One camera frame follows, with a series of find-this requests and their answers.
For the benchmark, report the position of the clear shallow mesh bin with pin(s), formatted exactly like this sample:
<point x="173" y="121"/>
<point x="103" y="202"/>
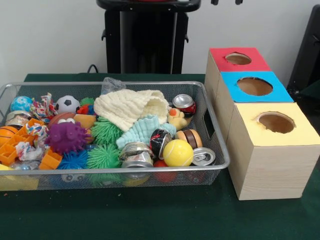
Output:
<point x="210" y="125"/>

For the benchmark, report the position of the wooden box with three holes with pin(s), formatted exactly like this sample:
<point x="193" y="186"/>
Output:
<point x="272" y="160"/>

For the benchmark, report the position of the light teal cloth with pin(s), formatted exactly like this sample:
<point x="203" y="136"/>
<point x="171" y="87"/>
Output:
<point x="142" y="131"/>

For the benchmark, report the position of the red soda can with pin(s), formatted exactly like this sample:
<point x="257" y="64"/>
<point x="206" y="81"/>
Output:
<point x="184" y="103"/>

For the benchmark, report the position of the cream knitted cloth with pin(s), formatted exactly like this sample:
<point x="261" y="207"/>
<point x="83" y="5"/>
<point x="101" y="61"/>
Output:
<point x="127" y="105"/>

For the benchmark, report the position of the yellow tennis ball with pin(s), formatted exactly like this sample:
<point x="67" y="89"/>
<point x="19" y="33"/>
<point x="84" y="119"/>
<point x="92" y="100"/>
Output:
<point x="177" y="153"/>

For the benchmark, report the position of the crushed silver can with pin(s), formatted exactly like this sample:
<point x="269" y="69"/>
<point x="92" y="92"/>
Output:
<point x="136" y="155"/>

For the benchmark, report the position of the silver can with pull tab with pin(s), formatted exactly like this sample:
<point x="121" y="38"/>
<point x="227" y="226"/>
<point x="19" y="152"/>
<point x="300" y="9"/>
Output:
<point x="204" y="157"/>

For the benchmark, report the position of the clear plastic bag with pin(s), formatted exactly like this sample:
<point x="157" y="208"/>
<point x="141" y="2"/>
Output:
<point x="111" y="85"/>

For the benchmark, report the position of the green spiky ball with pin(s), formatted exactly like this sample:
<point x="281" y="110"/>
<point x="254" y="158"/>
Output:
<point x="103" y="157"/>

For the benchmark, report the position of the small soccer ball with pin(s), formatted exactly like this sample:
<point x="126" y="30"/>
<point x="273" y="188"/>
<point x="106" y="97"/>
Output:
<point x="67" y="104"/>

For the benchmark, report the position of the dark green table cloth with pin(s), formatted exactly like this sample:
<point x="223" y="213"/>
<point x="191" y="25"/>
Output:
<point x="150" y="215"/>

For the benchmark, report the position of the purple spiky ball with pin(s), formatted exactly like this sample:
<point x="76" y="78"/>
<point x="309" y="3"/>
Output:
<point x="66" y="137"/>

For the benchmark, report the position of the small orange basketball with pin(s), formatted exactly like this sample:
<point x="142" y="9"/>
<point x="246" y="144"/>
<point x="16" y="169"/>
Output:
<point x="7" y="136"/>

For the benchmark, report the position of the black side stand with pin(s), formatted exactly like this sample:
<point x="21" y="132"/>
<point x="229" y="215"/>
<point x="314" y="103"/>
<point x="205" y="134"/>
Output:
<point x="310" y="50"/>

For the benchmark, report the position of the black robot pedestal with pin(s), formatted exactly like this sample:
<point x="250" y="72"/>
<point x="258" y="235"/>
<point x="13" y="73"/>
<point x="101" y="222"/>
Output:
<point x="185" y="4"/>

